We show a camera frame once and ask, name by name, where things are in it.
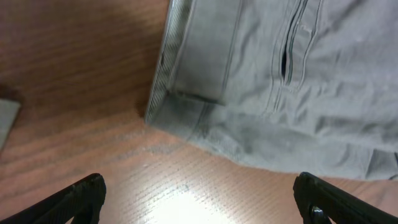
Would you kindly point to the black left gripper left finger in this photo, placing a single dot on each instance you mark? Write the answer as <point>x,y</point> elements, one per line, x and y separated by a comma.
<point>79,203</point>

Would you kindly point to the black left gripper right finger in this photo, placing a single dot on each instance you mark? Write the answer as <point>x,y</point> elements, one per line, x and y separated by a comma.
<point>320,202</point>

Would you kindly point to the grey shorts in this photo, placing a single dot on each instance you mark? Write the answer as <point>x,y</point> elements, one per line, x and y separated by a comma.
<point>283,85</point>

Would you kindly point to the folded khaki shorts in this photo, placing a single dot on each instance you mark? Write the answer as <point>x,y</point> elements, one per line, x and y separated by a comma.
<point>8,112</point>

